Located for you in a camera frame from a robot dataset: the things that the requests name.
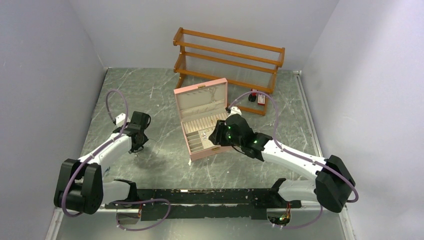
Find pink jewelry box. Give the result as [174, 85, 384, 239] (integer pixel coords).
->
[173, 78, 231, 162]

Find wooden two-tier shelf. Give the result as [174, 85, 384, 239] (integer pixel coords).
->
[172, 27, 286, 116]

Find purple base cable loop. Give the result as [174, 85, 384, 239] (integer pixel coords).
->
[115, 198, 172, 232]

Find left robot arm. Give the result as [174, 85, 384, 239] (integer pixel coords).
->
[53, 111, 151, 215]

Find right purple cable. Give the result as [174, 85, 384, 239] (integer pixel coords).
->
[226, 91, 360, 230]

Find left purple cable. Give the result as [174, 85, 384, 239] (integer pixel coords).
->
[61, 88, 130, 218]

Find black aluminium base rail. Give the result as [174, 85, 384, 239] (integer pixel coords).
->
[105, 188, 306, 221]

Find small red white box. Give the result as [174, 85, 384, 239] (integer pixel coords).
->
[257, 93, 267, 106]

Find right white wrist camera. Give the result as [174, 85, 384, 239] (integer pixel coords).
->
[225, 106, 242, 117]

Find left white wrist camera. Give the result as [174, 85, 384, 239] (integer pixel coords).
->
[113, 113, 131, 128]

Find silver wire necklace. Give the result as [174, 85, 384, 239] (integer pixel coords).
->
[135, 139, 162, 161]

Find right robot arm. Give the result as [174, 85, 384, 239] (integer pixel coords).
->
[208, 114, 359, 213]

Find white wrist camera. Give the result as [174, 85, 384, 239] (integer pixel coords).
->
[225, 106, 242, 117]
[113, 113, 131, 128]

